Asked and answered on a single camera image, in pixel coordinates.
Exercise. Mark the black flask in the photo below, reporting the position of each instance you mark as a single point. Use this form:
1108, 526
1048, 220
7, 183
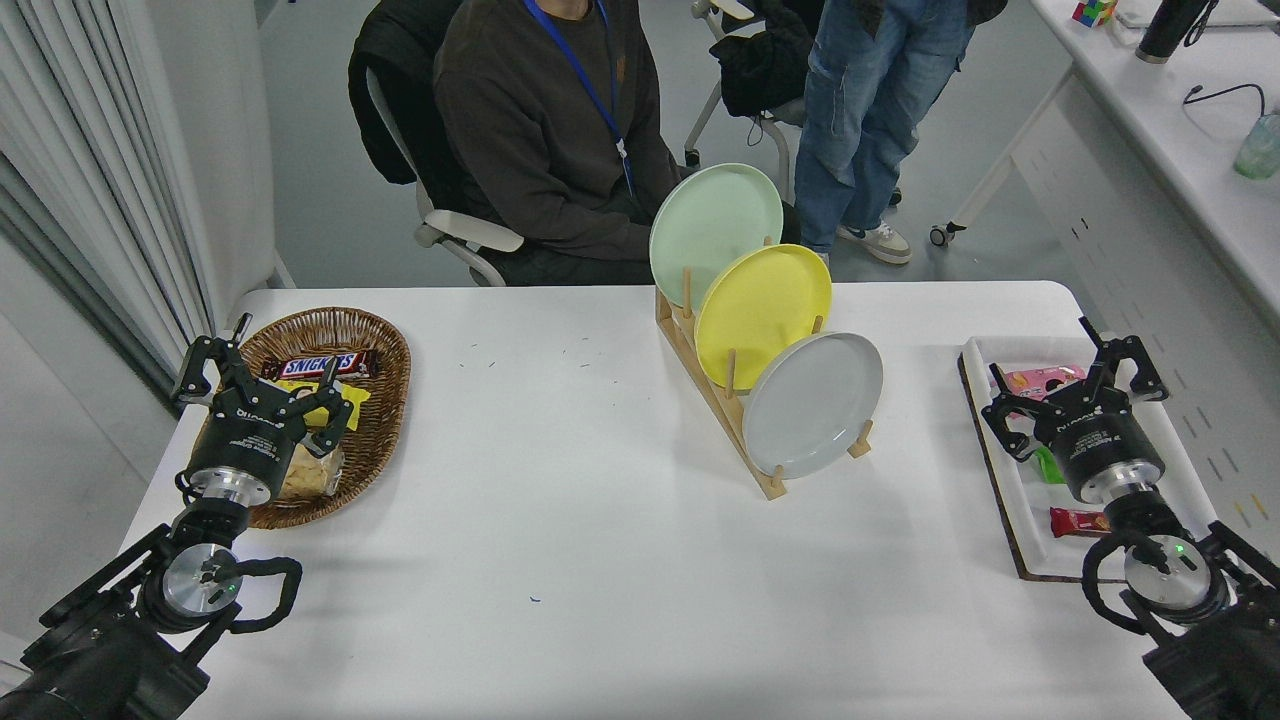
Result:
1170, 25

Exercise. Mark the clear bag of crackers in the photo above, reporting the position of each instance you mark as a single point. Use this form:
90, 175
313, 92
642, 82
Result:
310, 480

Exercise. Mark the pale grey curtain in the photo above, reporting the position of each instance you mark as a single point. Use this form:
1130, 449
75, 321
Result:
80, 150

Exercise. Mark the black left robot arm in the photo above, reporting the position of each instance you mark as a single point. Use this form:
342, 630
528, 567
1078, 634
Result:
100, 660

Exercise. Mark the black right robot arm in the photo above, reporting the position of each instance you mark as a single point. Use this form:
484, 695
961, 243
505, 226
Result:
1220, 660

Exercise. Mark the grey plate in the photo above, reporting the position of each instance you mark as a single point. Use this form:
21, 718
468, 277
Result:
812, 405

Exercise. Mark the black padded bag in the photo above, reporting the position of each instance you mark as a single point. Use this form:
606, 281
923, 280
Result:
765, 65

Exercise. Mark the Snickers chocolate bar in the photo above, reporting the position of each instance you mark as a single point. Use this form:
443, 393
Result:
320, 365

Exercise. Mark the colourful puzzle cube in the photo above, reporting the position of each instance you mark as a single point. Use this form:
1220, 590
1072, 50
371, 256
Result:
1093, 12

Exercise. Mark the standing person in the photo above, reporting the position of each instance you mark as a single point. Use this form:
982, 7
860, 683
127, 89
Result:
870, 90

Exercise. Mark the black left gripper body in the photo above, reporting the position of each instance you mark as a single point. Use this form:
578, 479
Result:
245, 440

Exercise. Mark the pale green plate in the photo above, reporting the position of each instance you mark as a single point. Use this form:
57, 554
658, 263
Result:
710, 225

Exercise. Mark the pale green cup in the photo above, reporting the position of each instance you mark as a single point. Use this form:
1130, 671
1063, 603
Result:
1260, 150

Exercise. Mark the pink snack packet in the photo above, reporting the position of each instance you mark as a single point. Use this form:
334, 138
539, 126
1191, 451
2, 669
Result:
1045, 380

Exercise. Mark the white office chair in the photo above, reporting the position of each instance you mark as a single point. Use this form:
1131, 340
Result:
470, 232

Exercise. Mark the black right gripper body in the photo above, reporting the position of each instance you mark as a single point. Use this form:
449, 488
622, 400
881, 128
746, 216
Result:
1100, 440

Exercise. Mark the yellow snack packet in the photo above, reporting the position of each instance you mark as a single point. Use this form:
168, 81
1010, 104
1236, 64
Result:
362, 393

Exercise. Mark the black jacket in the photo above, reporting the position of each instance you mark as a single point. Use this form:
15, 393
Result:
400, 100

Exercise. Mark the seated person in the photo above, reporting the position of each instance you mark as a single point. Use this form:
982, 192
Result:
540, 140

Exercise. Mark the brown wicker basket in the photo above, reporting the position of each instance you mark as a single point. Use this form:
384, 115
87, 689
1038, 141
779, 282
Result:
375, 340

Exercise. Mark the wooden plate rack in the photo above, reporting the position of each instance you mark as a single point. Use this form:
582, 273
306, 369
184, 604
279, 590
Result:
765, 480

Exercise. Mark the white rectangular tray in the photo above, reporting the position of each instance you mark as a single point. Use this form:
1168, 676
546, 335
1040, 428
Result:
1010, 490

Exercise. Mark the green snack packet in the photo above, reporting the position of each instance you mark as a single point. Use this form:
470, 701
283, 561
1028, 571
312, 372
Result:
1048, 465

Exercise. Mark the white desk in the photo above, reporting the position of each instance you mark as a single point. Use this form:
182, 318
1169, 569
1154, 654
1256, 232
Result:
1100, 200

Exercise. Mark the red snack bar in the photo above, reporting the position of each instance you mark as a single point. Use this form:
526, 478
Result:
1075, 522

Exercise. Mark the yellow plate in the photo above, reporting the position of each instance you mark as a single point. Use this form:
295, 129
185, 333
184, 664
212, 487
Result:
760, 310

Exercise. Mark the grey seat chair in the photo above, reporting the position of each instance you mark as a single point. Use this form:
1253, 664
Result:
790, 112

